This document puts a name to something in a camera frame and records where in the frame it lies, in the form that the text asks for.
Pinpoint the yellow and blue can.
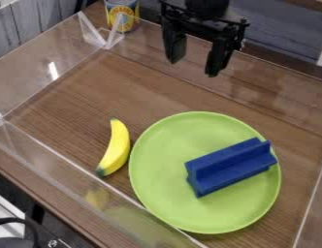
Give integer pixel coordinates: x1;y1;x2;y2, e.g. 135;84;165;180
104;0;141;33

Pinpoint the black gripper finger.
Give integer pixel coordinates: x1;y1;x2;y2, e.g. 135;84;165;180
206;37;234;78
161;17;187;64

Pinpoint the yellow toy banana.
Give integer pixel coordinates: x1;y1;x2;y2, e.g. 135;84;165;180
97;118;132;177

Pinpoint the black cable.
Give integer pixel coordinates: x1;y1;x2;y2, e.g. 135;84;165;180
0;216;40;248

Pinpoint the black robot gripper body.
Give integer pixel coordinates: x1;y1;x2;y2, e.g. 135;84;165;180
160;0;251;50

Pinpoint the clear acrylic enclosure wall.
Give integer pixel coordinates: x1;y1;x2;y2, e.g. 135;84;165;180
0;5;322;248

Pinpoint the blue T-shaped block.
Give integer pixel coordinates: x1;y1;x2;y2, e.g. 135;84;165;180
184;138;278;198

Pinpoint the green round plate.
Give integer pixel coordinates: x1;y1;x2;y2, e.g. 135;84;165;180
129;111;282;234

